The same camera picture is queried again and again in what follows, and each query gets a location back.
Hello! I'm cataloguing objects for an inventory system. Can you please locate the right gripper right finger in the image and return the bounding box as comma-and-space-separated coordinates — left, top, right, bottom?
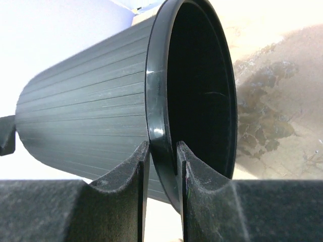
177, 142, 322, 241

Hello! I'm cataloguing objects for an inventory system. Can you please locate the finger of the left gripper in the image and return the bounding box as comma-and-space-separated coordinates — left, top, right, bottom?
0, 115, 16, 156

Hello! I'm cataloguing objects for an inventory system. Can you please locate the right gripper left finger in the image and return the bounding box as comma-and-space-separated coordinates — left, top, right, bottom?
1, 141, 149, 241

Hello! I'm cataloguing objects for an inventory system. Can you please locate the large black plastic bucket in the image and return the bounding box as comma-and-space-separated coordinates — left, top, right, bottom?
15, 1, 237, 209

